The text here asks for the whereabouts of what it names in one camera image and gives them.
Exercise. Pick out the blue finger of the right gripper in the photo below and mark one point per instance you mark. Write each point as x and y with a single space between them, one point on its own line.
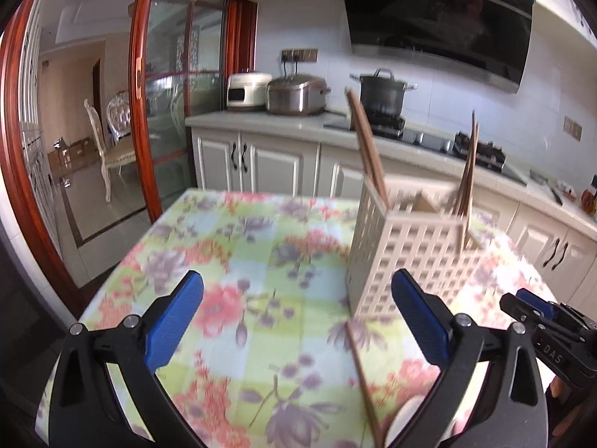
522 312
535 301

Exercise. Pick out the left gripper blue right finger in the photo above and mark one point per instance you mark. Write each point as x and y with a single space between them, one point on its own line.
510 409

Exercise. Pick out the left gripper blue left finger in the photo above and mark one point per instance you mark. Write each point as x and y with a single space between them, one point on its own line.
84 407

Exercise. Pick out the brown wooden chopstick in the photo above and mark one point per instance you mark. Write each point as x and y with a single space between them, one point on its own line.
372 419

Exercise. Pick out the white lower kitchen cabinets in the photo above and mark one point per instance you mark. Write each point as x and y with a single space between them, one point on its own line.
556 237

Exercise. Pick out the person's hand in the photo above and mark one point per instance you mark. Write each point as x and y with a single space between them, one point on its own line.
558 395

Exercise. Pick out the small ladle on counter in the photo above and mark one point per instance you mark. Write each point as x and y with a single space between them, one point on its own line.
542 180

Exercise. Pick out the cream perforated utensil basket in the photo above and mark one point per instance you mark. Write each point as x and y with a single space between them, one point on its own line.
415 230

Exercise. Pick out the black gas cooktop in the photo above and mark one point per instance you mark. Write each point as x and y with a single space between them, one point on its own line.
488 156

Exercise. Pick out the brown chopstick bundle left compartment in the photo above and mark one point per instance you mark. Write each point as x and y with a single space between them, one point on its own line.
369 152

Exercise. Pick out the dark stock pot with lid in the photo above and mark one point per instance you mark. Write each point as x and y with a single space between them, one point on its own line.
382 93

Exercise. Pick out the cardboard boxes on floor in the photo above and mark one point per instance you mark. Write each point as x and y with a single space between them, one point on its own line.
65 160

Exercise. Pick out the white dining chair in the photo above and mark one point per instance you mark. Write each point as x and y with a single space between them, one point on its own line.
121 154

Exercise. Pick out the black range hood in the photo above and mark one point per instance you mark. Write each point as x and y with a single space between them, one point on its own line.
487 40

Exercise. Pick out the stainless steel rice cooker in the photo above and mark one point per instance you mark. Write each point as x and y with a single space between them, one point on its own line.
297 94

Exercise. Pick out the white countertop appliance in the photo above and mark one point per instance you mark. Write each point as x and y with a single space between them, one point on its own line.
247 91

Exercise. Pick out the wall power outlet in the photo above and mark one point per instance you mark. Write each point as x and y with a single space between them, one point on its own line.
299 56

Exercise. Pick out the red wooden sliding door frame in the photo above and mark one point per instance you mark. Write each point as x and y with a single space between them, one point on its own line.
40 259

